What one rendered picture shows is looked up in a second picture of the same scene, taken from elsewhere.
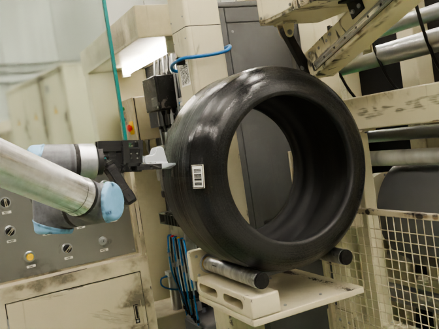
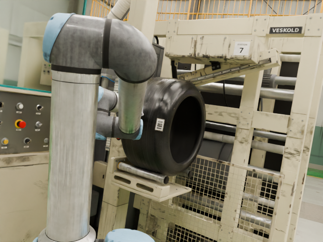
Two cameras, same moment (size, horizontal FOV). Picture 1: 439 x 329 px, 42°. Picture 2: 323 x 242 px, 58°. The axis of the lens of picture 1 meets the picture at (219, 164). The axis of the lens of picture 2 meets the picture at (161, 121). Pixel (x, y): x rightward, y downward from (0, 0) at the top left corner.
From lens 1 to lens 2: 0.85 m
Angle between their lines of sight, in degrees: 32
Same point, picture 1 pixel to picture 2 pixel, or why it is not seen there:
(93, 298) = (36, 173)
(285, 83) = (194, 91)
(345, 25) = (206, 71)
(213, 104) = (170, 91)
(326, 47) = (192, 77)
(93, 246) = (41, 142)
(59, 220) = (107, 132)
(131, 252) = not seen: hidden behind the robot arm
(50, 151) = (106, 91)
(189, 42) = not seen: hidden behind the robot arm
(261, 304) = (164, 191)
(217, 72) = not seen: hidden behind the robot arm
